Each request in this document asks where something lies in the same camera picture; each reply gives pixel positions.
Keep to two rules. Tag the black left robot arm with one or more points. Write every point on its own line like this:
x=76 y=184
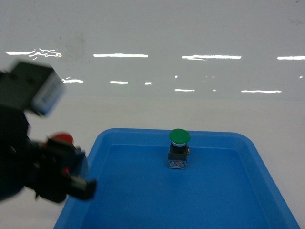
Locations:
x=16 y=161

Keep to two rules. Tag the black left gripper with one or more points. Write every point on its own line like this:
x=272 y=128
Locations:
x=47 y=177

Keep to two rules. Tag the green mushroom push button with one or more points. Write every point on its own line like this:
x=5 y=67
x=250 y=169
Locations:
x=179 y=149

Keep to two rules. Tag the red mushroom push button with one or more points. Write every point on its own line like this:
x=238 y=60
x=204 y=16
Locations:
x=67 y=138

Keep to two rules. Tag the blue plastic tray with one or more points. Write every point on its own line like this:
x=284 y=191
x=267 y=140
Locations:
x=225 y=185

